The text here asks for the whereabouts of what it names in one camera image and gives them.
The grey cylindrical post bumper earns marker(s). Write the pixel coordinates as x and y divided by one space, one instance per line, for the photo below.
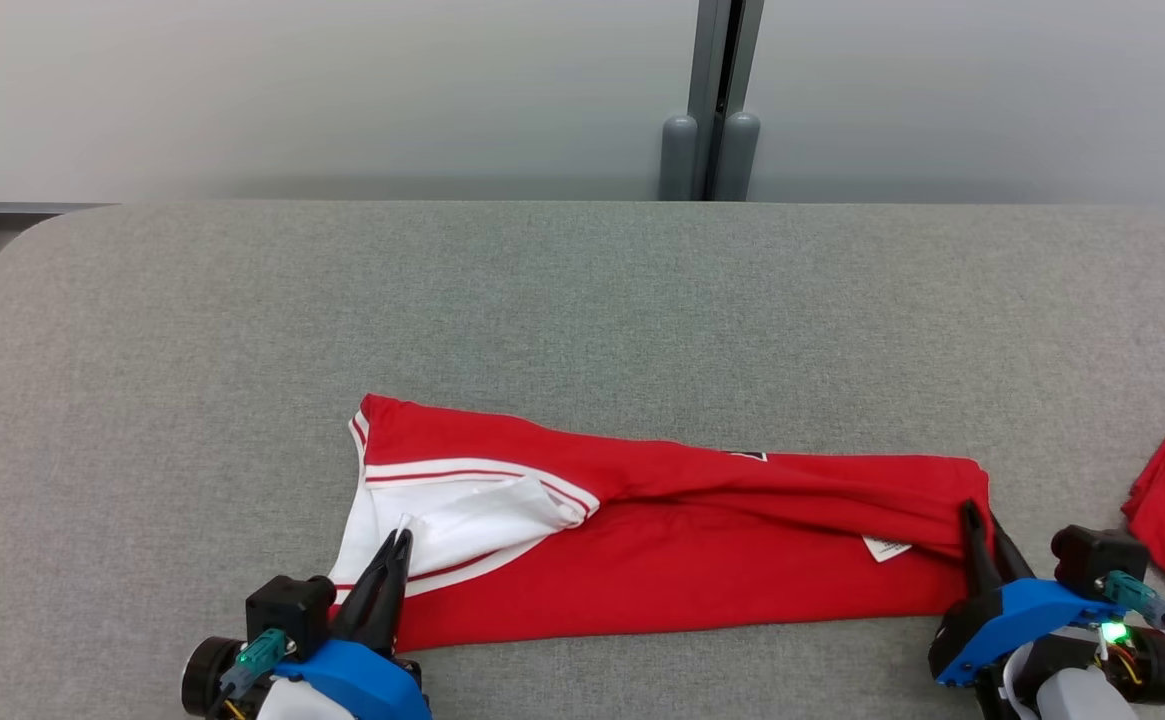
742 160
679 160

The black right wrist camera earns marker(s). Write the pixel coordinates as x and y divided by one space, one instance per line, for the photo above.
1097 560

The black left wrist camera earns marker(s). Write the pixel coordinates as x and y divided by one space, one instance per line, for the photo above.
287 610

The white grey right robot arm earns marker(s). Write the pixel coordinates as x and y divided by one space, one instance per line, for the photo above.
1072 695

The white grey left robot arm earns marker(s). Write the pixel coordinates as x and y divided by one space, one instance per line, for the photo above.
297 705

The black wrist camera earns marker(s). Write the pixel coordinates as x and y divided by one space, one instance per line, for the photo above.
1097 560
287 610

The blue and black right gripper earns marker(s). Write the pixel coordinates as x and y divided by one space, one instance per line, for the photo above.
1027 610

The red and white jersey shirt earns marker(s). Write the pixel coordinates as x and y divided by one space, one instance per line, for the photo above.
692 560

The grey metal partition post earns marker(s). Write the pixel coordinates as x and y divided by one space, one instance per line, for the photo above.
725 60

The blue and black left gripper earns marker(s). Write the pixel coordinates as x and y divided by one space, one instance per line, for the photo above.
372 685

